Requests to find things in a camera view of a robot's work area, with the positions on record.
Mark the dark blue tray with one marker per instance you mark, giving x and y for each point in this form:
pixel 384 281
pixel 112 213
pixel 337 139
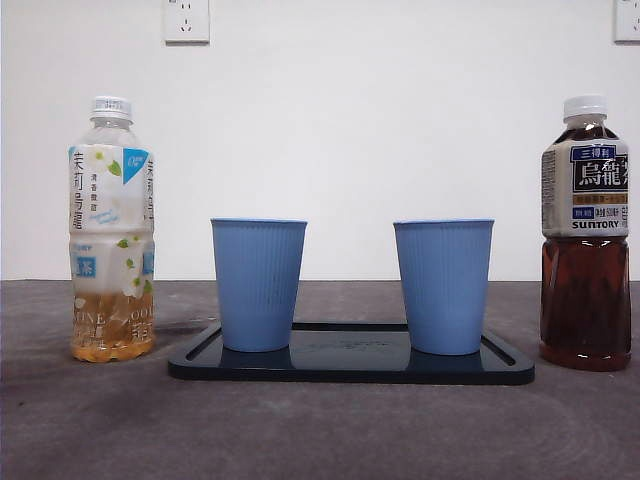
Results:
pixel 350 365

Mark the jasmine tea bottle white label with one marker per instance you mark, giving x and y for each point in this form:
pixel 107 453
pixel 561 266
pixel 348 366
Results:
pixel 110 225

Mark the white wall socket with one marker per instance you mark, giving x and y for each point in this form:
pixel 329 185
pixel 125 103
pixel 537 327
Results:
pixel 187 22
pixel 628 20

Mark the dark oolong tea bottle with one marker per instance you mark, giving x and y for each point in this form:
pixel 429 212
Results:
pixel 582 300

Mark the blue ribbed cup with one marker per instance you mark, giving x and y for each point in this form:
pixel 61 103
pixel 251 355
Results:
pixel 258 285
pixel 444 285

